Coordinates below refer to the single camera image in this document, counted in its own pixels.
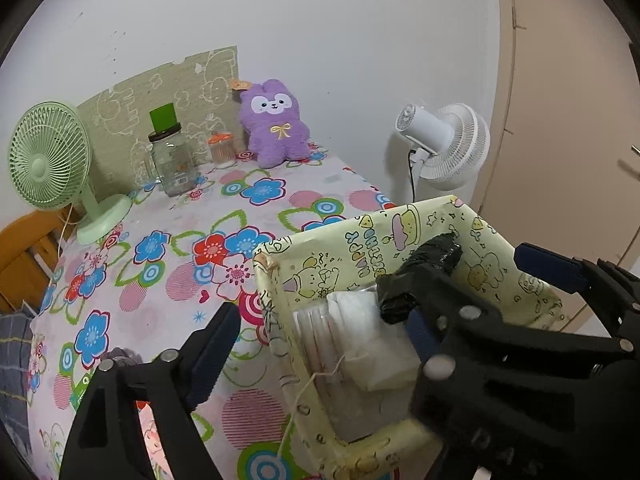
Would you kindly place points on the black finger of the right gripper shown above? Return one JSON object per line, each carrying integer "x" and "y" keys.
{"x": 430, "y": 293}

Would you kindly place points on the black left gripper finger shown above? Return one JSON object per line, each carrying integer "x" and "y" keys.
{"x": 106, "y": 440}

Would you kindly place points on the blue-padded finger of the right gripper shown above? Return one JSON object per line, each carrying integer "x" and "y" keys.
{"x": 608, "y": 289}

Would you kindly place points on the white sock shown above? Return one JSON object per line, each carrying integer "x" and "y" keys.
{"x": 378, "y": 356}

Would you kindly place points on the clear plastic bag red stripes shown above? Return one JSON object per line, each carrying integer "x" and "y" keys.
{"x": 319, "y": 339}

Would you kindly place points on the black plastic bag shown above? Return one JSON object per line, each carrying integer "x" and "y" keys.
{"x": 406, "y": 289}

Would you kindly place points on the dark grey sock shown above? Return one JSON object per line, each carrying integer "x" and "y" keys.
{"x": 122, "y": 357}

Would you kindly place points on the yellow cartoon storage box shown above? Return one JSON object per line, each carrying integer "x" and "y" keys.
{"x": 296, "y": 272}

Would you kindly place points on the grey plaid pillow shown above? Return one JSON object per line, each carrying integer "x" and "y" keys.
{"x": 16, "y": 341}

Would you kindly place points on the white standing fan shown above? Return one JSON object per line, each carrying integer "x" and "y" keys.
{"x": 449, "y": 147}

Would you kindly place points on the floral tablecloth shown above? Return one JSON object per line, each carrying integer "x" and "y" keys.
{"x": 162, "y": 273}

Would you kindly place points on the purple plush bunny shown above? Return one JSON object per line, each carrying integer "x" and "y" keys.
{"x": 270, "y": 116}

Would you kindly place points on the cotton swab jar orange lid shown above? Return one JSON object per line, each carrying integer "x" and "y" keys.
{"x": 221, "y": 149}

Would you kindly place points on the glass mason jar mug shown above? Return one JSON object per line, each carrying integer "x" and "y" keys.
{"x": 169, "y": 161}

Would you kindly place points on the green desk fan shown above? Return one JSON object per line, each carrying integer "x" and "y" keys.
{"x": 49, "y": 160}

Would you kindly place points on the green cup on jar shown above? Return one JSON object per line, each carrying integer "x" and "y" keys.
{"x": 164, "y": 119}

